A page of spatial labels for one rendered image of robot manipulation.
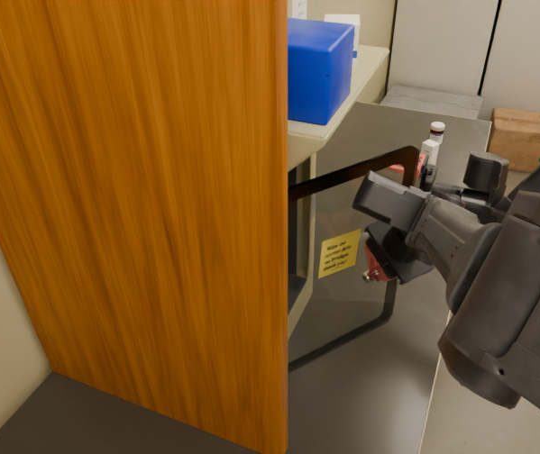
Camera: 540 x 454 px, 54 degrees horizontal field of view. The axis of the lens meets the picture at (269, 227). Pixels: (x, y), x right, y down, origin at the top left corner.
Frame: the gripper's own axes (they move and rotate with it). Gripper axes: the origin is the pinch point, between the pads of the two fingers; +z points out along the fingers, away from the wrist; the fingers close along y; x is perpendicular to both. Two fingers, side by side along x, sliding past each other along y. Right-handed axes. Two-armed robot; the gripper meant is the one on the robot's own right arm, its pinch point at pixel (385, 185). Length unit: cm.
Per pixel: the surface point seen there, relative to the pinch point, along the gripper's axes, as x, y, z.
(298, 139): 41, 30, 4
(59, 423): 58, -27, 42
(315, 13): 11.9, 35.4, 12.5
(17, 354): 52, -20, 54
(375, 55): 13.2, 30.8, 2.2
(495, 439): -37, -119, -47
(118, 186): 49, 23, 25
